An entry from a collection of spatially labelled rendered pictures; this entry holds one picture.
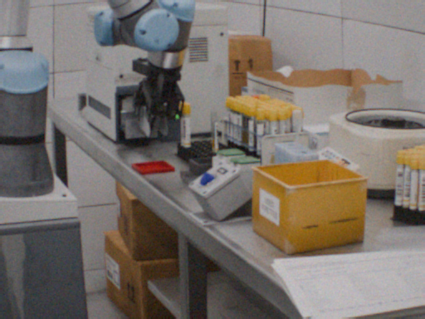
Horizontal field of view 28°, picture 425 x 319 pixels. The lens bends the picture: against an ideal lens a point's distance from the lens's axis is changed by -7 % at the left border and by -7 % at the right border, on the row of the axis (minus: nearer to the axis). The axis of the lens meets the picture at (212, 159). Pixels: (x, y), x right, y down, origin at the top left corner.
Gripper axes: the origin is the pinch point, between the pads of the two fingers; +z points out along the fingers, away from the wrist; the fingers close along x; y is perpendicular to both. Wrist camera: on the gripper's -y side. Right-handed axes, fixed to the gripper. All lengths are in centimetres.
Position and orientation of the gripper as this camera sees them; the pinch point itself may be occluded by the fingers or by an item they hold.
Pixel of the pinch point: (148, 130)
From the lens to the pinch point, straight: 193.5
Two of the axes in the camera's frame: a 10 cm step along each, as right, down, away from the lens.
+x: 9.3, -0.9, 3.6
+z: -1.7, 7.4, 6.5
